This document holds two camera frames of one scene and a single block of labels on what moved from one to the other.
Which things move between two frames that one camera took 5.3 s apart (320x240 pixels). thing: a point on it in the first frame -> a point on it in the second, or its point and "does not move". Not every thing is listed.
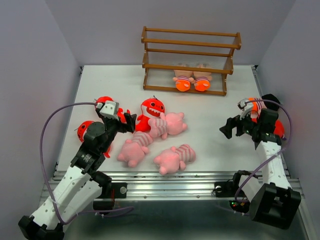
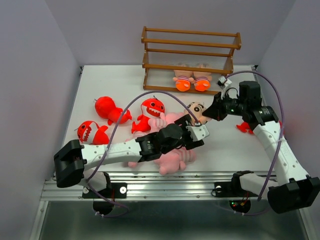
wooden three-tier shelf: [188, 61] does not move
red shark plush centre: [151, 108] does not move
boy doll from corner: [202, 80] does not move
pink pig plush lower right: [174, 158] does not move
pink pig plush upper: [172, 124] does not move
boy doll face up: [183, 80] does not move
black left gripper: [129, 126] -> [189, 143]
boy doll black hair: [268, 101] -> [198, 108]
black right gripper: [226, 130] -> [215, 111]
